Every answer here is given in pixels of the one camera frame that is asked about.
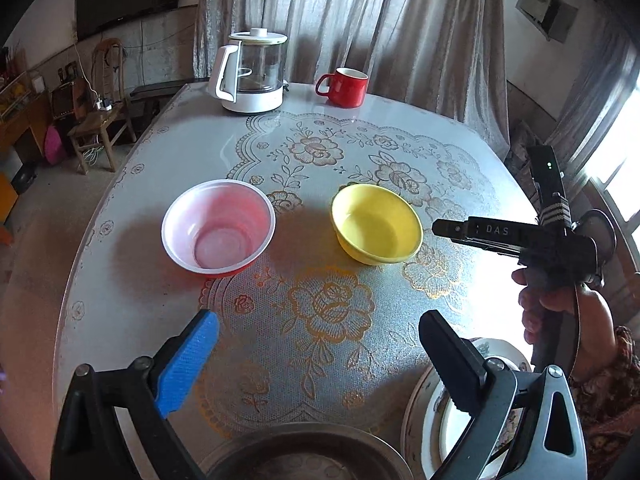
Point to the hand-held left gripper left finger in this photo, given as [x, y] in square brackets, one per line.
[190, 355]

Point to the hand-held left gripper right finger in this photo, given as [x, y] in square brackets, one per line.
[450, 360]

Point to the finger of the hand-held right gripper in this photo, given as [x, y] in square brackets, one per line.
[495, 250]
[475, 230]

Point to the large white dragon-print plate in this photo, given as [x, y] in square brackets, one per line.
[412, 420]

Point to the small white plate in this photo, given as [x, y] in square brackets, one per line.
[450, 440]

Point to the yellow bowl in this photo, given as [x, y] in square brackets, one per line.
[377, 225]

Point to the red plastic bowl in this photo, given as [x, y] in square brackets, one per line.
[220, 230]

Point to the metal bowl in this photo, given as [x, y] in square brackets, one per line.
[305, 452]

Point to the person's right forearm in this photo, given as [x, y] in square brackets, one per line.
[620, 385]

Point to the person's right hand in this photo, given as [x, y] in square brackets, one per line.
[595, 320]

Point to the bright window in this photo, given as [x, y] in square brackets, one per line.
[620, 175]

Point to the grey side curtain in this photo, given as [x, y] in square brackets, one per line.
[600, 95]

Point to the red mug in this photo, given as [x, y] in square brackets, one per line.
[350, 87]

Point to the wooden chair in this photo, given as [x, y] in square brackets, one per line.
[97, 125]

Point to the pink bag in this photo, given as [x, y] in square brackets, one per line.
[52, 145]

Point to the white power strip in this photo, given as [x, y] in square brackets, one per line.
[104, 106]

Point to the black bench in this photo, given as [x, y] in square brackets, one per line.
[160, 89]

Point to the white glass electric kettle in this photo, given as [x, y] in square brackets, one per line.
[255, 75]

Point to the orange wooden desk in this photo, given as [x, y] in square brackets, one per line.
[25, 130]

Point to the black speaker box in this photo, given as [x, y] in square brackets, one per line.
[65, 102]

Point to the cluttered wooden shelf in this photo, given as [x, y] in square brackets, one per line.
[20, 90]

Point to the wall electrical panel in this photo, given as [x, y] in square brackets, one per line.
[545, 5]

